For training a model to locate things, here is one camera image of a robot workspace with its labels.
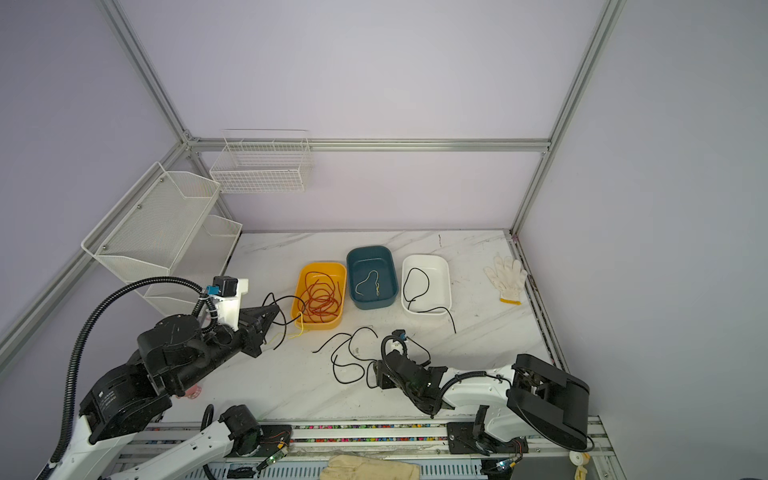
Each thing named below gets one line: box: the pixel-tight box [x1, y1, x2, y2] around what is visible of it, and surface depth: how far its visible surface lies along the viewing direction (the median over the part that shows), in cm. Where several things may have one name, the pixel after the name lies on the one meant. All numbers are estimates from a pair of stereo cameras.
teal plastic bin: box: [347, 245, 399, 310], surface depth 106 cm
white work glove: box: [484, 255, 528, 306], surface depth 109 cm
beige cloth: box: [320, 455, 421, 480], surface depth 71 cm
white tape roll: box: [569, 450, 590, 466], surface depth 71 cm
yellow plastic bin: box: [292, 262, 347, 330], surface depth 103 cm
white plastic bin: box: [401, 254, 452, 316], surface depth 103 cm
